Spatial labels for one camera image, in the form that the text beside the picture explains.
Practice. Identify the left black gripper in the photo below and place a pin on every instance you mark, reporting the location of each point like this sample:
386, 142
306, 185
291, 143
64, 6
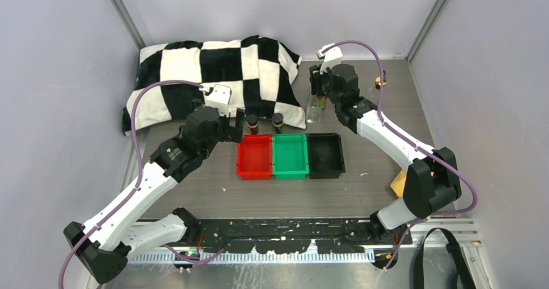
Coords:
232, 133

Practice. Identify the aluminium slotted rail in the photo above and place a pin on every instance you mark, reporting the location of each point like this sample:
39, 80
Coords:
309, 256

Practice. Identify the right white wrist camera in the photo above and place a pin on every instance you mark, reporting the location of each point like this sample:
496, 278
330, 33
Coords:
330, 55

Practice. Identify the yellow cloth rag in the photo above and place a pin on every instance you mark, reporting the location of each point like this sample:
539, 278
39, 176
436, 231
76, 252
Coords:
398, 184

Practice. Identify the green plastic bin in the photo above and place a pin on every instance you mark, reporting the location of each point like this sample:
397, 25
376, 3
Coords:
290, 156

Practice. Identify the clear glass oil bottle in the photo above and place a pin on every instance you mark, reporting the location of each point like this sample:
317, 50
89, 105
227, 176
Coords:
316, 105

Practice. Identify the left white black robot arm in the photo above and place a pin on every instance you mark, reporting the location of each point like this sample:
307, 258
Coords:
105, 243

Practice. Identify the red label spice jar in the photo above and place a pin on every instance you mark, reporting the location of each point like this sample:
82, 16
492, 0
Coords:
252, 123

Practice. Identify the black white checkered cloth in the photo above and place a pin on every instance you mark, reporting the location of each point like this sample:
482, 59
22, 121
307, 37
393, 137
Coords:
259, 70

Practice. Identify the red plastic bin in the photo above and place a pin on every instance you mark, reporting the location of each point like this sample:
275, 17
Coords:
254, 158

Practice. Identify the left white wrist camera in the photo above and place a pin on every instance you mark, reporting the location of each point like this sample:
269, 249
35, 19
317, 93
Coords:
218, 97

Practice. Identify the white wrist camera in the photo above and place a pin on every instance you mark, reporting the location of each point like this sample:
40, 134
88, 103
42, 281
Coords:
218, 97
330, 55

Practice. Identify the brown sauce glass bottle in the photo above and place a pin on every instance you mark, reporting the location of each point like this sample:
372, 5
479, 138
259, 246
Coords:
381, 80

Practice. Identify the green label spice jar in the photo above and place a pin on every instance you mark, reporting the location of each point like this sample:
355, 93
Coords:
278, 122

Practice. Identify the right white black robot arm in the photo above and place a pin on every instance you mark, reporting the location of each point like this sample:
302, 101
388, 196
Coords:
431, 182

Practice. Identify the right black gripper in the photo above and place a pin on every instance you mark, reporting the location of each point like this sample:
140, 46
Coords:
316, 78

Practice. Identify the black plastic bin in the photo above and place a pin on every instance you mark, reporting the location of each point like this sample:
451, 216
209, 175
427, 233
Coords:
326, 160

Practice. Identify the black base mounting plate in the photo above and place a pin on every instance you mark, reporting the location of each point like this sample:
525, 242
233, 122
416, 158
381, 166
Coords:
288, 235

